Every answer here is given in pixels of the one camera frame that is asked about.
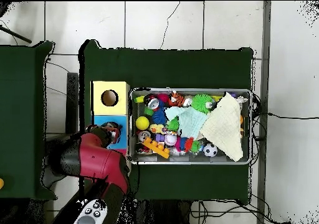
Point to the cream knitted cloth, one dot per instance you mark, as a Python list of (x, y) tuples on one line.
[(224, 127)]

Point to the black stand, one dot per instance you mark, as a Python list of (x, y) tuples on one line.
[(72, 104)]

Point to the small yellow object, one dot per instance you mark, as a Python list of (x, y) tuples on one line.
[(1, 183)]

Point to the grey plastic base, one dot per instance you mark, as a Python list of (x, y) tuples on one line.
[(49, 179)]

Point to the orange building block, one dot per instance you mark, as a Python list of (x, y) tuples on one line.
[(157, 148)]

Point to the purple toy block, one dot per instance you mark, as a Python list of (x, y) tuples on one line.
[(159, 137)]

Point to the clear mesh bin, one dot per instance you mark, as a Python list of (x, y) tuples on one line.
[(214, 159)]

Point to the grey metal rail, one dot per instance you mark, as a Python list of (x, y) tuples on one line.
[(266, 59)]

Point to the green spiky ball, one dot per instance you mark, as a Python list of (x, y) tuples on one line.
[(200, 103)]

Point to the small soccer ball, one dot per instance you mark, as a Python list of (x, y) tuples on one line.
[(210, 149)]

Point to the dark green side tablecloth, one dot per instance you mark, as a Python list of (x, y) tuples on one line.
[(20, 97)]

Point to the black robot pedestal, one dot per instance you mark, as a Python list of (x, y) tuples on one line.
[(162, 214)]

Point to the wooden box with three holes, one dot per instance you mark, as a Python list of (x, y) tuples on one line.
[(119, 104)]

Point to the tiger plush toy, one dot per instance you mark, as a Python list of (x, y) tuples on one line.
[(177, 99)]

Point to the large multicolour spiky caterpillar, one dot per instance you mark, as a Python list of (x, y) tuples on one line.
[(159, 117)]

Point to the black rod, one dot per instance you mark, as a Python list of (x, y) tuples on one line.
[(17, 35)]

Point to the mint knitted cloth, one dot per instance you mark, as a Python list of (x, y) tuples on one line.
[(192, 123)]

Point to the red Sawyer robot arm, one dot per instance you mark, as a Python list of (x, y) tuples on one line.
[(99, 159)]

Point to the yellow ball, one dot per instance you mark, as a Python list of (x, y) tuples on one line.
[(142, 123)]

